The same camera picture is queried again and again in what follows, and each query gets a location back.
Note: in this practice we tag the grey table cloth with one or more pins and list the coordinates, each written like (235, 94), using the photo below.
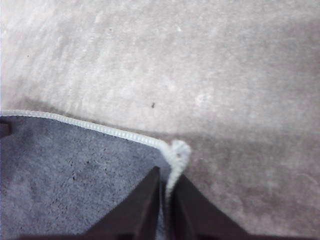
(175, 62)

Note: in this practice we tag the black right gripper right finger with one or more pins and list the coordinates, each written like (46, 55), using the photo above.
(197, 217)

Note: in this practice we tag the purple towel with grey hem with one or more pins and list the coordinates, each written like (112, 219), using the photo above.
(62, 175)

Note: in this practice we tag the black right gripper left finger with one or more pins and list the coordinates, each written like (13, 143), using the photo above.
(135, 217)

